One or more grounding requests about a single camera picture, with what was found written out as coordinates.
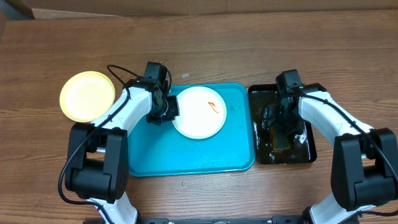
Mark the white front plate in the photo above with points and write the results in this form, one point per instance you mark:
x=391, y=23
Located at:
x=202, y=112

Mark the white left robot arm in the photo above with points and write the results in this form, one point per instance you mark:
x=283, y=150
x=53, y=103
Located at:
x=97, y=168

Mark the black water tray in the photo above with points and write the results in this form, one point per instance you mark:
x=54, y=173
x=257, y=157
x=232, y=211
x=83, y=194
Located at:
x=302, y=146

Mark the green yellow sponge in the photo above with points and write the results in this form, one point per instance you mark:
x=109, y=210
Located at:
x=280, y=141

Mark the yellow-green plate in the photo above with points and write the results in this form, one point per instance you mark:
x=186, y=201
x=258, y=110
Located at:
x=86, y=96

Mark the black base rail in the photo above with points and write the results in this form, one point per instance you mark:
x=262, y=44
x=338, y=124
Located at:
x=278, y=219

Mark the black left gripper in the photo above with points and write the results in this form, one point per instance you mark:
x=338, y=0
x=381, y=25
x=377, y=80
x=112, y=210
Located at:
x=173, y=101

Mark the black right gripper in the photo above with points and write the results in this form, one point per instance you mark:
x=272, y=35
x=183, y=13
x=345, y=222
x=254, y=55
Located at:
x=273, y=119

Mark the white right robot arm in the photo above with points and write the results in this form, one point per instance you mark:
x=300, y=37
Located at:
x=364, y=163

